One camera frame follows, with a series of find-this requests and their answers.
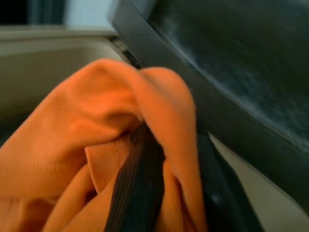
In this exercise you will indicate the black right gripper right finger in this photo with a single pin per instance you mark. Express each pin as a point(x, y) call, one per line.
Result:
point(217, 193)

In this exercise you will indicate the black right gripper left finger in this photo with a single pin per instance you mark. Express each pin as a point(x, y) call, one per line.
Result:
point(135, 183)

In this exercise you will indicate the orange cloth garment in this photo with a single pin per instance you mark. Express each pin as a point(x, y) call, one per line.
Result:
point(96, 120)

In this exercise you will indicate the dark washing machine door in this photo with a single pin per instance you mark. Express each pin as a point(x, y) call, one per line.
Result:
point(241, 72)

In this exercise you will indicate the white washing machine body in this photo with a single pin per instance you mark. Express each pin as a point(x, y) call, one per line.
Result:
point(48, 62)

